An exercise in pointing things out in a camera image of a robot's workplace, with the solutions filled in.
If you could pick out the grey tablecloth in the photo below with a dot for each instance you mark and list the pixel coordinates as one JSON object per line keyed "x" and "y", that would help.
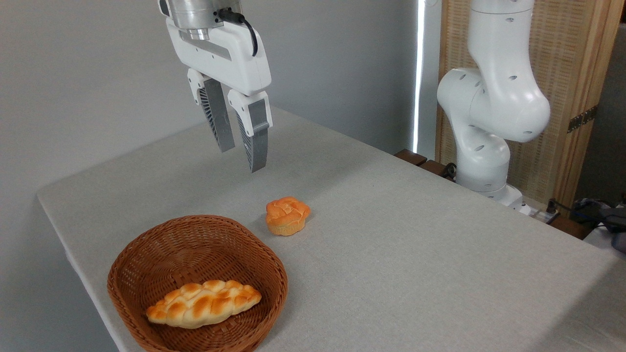
{"x": 391, "y": 244}

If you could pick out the metal screen hinge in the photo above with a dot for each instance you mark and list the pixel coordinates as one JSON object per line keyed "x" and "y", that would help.
{"x": 582, "y": 119}

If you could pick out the dark grey bag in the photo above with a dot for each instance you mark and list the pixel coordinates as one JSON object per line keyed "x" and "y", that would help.
{"x": 614, "y": 220}

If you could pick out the brown wicker basket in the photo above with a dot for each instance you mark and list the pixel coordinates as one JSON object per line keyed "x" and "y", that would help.
{"x": 195, "y": 244}

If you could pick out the round orange bread roll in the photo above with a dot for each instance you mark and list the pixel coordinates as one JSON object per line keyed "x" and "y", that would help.
{"x": 287, "y": 215}

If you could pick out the white vertical light strip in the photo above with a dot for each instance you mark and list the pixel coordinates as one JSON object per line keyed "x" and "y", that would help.
{"x": 419, "y": 73}

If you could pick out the wooden rattan folding screen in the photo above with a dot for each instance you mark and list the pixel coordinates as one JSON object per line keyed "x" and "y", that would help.
{"x": 562, "y": 58}

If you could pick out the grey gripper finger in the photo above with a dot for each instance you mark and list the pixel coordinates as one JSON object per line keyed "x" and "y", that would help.
{"x": 217, "y": 120}
{"x": 257, "y": 139}

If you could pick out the dark wooden base board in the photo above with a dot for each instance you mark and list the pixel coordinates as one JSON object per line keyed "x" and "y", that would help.
{"x": 411, "y": 157}

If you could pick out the braided bread loaf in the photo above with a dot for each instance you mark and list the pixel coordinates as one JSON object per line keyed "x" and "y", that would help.
{"x": 205, "y": 303}

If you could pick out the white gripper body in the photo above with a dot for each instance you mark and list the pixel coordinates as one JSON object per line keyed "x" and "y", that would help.
{"x": 234, "y": 61}

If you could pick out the white power strip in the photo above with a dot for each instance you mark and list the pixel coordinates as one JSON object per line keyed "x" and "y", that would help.
{"x": 538, "y": 215}

